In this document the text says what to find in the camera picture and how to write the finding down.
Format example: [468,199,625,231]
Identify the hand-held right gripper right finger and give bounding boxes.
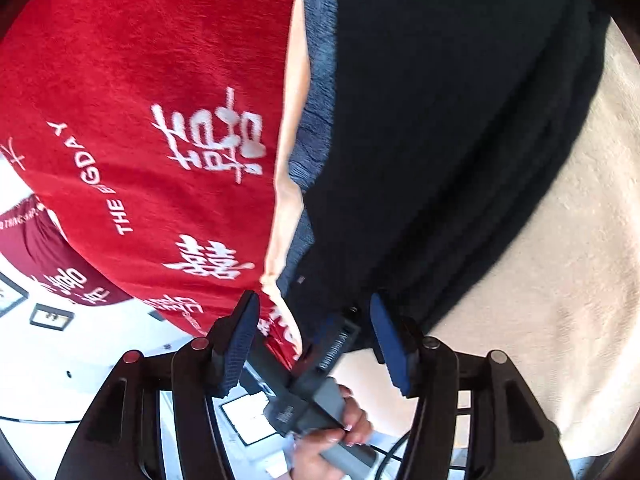
[369,291,576,480]

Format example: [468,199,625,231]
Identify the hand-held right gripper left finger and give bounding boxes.
[54,290,262,480]

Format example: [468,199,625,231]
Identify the black pants with floral stripes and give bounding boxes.
[275,0,613,333]

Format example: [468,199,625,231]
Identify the person's left hand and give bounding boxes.
[287,384,375,480]

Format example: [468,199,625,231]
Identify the black framed floor marker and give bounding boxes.
[0,272,28,317]
[29,304,75,331]
[220,392,281,446]

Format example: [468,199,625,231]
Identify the cream blanket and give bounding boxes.
[260,0,640,461]

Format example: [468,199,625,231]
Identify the red printed blanket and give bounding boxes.
[0,0,306,361]

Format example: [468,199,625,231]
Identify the black cable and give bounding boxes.
[370,432,416,480]

